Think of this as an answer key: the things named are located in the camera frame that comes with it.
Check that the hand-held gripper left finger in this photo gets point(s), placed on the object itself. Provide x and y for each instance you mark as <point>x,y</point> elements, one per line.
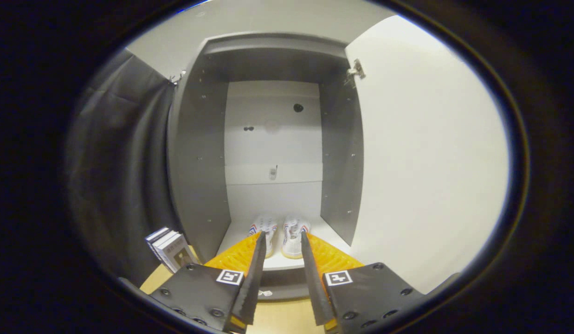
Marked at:
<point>254,278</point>

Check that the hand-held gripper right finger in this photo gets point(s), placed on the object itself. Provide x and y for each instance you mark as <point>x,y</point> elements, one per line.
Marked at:
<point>312,283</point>

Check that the white shoe with striped sides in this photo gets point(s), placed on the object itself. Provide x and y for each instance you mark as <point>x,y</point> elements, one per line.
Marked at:
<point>268,227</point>
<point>293,232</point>

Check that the grey shoe cabinet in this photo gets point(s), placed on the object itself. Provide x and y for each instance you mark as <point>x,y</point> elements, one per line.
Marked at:
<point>198,162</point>

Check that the metal door hinge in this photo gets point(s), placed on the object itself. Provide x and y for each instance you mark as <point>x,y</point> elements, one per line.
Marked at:
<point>357,69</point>

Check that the grey cover book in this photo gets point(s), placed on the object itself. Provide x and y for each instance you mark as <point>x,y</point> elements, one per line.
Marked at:
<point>177,257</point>

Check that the blue spine book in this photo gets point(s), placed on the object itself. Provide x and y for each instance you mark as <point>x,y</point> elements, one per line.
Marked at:
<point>154,239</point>

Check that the black backdrop cloth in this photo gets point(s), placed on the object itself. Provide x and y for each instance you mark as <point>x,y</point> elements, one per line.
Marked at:
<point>119,162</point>

